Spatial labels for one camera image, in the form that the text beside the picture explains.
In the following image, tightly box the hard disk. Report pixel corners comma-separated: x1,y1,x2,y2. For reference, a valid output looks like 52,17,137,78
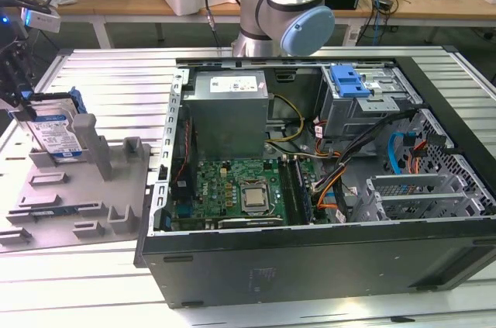
8,87,87,162

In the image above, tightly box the blue data wire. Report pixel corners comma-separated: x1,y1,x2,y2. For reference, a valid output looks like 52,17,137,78
386,130,419,177

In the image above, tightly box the orange red power wire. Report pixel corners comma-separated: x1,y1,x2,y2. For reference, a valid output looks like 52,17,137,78
402,132,446,180

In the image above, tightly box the silver disk bay cage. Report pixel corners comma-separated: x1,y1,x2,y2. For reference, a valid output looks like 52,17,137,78
354,109,496,224

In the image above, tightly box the wooden desk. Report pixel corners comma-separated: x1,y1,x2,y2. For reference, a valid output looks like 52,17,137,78
0,0,496,50

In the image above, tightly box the grey parts rack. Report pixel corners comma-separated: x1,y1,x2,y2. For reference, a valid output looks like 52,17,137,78
0,112,153,254

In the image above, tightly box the black case fan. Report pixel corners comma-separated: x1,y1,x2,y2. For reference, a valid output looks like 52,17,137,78
172,109,199,209

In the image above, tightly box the grey power supply unit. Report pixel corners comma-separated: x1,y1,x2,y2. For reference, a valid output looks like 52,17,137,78
181,70,270,161

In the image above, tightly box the green motherboard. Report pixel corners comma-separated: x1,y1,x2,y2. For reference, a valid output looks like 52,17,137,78
170,157,334,228

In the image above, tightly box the silver CPU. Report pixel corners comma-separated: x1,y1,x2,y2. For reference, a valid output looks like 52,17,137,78
242,184,269,209

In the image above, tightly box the graphics card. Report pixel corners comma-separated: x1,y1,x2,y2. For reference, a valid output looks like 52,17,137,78
211,215,287,231

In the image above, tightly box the RAM stick with blue label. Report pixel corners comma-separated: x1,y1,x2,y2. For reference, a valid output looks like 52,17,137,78
292,156,317,225

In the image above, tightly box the black open PC case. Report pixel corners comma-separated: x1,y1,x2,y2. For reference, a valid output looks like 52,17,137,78
133,55,496,309

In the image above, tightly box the blue plastic latch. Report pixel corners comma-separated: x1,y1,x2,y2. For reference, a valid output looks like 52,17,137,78
329,65,374,99

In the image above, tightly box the grey optical drive cage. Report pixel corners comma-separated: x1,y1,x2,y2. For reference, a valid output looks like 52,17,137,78
315,64,423,157

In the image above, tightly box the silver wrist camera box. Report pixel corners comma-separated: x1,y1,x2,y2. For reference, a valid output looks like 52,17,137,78
19,7,62,33

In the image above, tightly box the black cable with metal plug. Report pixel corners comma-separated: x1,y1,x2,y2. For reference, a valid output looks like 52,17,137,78
196,0,243,50

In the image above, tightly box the yellow wire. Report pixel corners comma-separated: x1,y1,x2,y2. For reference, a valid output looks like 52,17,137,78
265,93,307,150

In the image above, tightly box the black cable bundle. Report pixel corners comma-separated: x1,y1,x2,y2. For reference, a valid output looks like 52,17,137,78
312,107,423,193

